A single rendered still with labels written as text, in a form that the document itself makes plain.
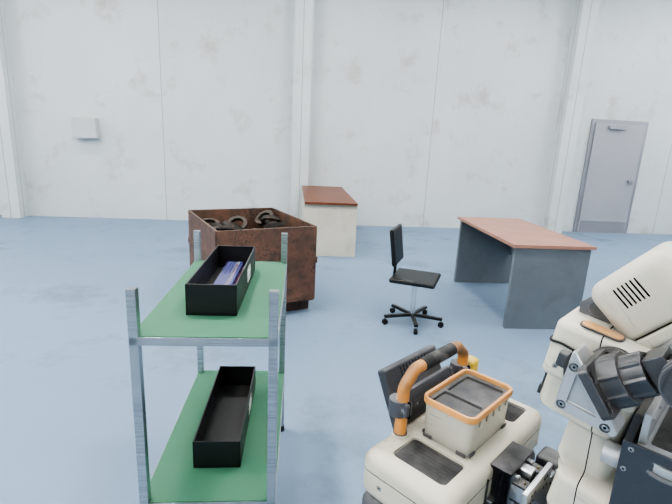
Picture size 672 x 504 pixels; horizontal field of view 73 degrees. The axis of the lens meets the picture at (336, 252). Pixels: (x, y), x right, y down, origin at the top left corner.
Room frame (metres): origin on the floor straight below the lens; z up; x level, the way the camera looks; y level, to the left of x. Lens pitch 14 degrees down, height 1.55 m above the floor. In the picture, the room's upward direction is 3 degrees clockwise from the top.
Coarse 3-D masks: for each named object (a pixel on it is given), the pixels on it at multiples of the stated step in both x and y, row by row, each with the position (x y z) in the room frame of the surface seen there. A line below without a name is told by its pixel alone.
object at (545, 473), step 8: (544, 448) 1.10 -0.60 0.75; (552, 448) 1.10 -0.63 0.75; (536, 456) 1.07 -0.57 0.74; (544, 456) 1.06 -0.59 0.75; (552, 456) 1.06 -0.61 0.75; (536, 464) 0.99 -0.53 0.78; (544, 464) 1.05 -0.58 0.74; (552, 464) 0.99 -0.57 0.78; (536, 472) 0.96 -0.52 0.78; (544, 472) 0.96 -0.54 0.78; (552, 472) 1.02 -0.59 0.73; (520, 480) 0.93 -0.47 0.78; (536, 480) 0.93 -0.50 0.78; (544, 480) 0.95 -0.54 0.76; (552, 480) 1.01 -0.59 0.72; (512, 488) 0.92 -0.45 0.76; (520, 488) 0.91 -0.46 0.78; (528, 488) 0.90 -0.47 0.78; (536, 488) 0.92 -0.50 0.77; (544, 488) 0.96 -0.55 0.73; (512, 496) 0.92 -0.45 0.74; (520, 496) 0.91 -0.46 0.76; (528, 496) 0.88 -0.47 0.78; (536, 496) 0.92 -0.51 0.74; (544, 496) 0.97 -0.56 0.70
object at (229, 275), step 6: (228, 264) 1.93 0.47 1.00; (234, 264) 1.94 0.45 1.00; (240, 264) 1.94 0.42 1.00; (222, 270) 1.84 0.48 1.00; (228, 270) 1.84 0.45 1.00; (234, 270) 1.85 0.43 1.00; (240, 270) 1.90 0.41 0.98; (222, 276) 1.75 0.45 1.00; (228, 276) 1.76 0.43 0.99; (234, 276) 1.76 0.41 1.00; (216, 282) 1.67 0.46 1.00; (222, 282) 1.68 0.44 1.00; (228, 282) 1.68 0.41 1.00; (234, 282) 1.73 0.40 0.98
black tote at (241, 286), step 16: (208, 256) 1.81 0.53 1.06; (224, 256) 2.01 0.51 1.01; (240, 256) 2.01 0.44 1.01; (208, 272) 1.79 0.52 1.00; (192, 288) 1.44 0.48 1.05; (208, 288) 1.45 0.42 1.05; (224, 288) 1.45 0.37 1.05; (240, 288) 1.54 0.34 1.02; (192, 304) 1.44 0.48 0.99; (208, 304) 1.45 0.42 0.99; (224, 304) 1.45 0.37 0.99; (240, 304) 1.54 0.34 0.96
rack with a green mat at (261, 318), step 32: (128, 288) 1.26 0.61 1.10; (256, 288) 1.76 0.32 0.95; (128, 320) 1.26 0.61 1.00; (160, 320) 1.39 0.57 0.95; (192, 320) 1.40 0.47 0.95; (224, 320) 1.41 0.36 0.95; (256, 320) 1.43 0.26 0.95; (256, 384) 2.04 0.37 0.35; (192, 416) 1.75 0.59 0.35; (256, 416) 1.77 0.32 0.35; (192, 448) 1.54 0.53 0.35; (256, 448) 1.56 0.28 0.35; (160, 480) 1.36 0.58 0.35; (192, 480) 1.37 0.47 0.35; (224, 480) 1.38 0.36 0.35; (256, 480) 1.39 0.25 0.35
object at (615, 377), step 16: (640, 352) 0.66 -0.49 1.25; (592, 368) 0.67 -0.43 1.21; (608, 368) 0.66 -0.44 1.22; (624, 368) 0.65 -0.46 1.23; (640, 368) 0.64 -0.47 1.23; (592, 384) 0.65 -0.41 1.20; (608, 384) 0.65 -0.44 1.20; (624, 384) 0.64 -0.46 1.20; (640, 384) 0.63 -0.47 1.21; (592, 400) 0.65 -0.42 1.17; (608, 400) 0.65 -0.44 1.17; (624, 400) 0.64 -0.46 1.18; (640, 400) 0.65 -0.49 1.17; (608, 416) 0.63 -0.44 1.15
